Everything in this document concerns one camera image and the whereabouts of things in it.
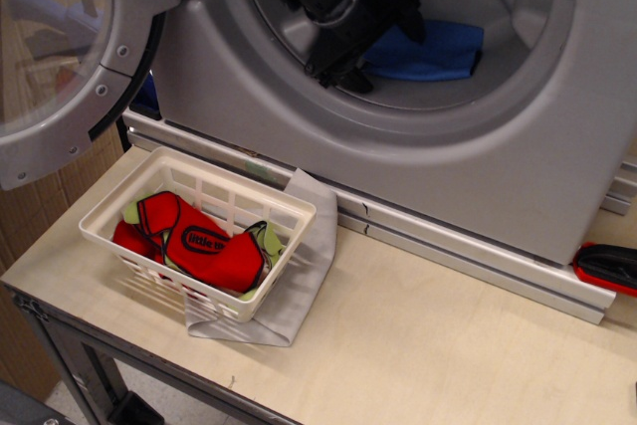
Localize red and black tool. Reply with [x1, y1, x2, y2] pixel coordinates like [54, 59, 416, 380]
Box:
[572, 243, 636, 297]

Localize grey toy washing machine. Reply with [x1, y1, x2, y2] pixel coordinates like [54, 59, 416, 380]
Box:
[153, 0, 636, 264]

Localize blue cloth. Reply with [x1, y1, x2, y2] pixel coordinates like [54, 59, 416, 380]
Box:
[363, 21, 484, 82]

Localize round transparent machine door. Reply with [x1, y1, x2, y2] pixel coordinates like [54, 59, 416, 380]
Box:
[1, 0, 182, 190]

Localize red little tikes garment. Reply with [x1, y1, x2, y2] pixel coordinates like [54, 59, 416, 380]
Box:
[111, 190, 265, 295]

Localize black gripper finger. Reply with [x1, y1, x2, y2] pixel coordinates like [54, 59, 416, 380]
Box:
[396, 9, 427, 44]
[336, 68, 373, 95]

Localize metal table frame leg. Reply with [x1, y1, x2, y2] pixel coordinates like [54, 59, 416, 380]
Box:
[9, 290, 165, 425]

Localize grey folded cloth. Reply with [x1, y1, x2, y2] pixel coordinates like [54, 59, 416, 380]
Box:
[184, 169, 337, 347]

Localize aluminium extrusion rail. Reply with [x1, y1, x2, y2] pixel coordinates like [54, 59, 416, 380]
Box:
[123, 110, 617, 324]

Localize white plastic laundry basket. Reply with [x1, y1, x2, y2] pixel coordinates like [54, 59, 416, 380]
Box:
[80, 147, 317, 322]

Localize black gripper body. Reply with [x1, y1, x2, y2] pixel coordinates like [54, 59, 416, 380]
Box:
[305, 0, 421, 88]

